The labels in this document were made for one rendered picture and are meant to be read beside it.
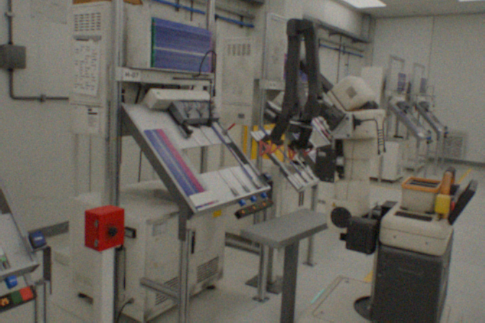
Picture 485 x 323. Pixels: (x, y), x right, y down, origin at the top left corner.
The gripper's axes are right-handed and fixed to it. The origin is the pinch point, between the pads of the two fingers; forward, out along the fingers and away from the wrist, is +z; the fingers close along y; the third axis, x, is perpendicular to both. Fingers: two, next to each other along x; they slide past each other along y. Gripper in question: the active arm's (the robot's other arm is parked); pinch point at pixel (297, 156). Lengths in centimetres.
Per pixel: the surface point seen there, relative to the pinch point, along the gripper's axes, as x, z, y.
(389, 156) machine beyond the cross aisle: -144, 217, -377
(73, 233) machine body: -59, 80, 99
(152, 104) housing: -65, 0, 52
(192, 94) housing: -75, 5, 22
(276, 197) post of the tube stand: -22, 58, -20
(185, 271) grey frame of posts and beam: 16, 39, 68
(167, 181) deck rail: -18, 12, 65
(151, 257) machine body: -10, 56, 73
